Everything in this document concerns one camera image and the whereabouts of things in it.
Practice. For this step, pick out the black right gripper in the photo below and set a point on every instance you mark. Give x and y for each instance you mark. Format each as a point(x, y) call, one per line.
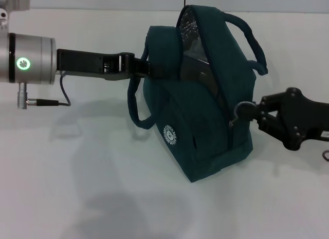
point(308, 120)

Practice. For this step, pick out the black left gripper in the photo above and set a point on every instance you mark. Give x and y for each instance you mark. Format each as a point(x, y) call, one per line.
point(84, 63)

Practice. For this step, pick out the dark teal fabric lunch bag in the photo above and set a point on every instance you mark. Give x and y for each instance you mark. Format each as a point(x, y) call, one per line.
point(205, 146)

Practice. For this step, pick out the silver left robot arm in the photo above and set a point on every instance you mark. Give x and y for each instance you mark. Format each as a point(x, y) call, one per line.
point(33, 61)

